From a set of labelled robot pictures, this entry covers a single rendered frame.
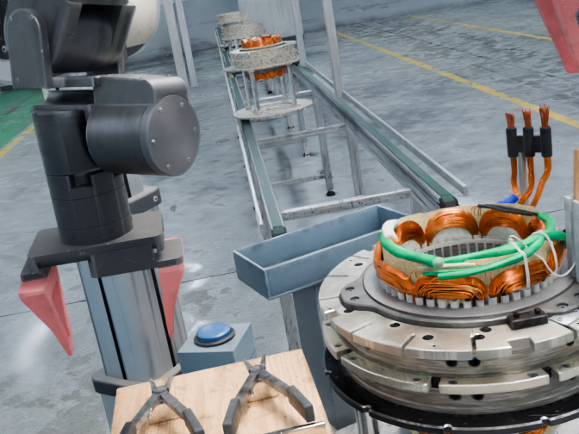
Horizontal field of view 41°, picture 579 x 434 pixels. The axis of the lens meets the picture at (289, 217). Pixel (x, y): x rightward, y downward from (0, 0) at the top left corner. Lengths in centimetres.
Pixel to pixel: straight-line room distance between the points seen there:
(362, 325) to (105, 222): 28
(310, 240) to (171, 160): 63
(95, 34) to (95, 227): 14
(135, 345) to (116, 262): 50
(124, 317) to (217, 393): 36
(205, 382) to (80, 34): 36
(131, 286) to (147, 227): 44
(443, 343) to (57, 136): 37
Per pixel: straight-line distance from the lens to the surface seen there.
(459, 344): 71
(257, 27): 567
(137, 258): 60
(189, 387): 77
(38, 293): 62
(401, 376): 74
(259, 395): 72
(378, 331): 74
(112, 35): 60
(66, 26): 57
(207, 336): 92
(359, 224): 119
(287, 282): 103
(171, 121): 54
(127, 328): 109
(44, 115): 59
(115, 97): 56
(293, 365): 77
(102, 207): 60
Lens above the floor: 143
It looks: 18 degrees down
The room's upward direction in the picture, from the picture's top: 10 degrees counter-clockwise
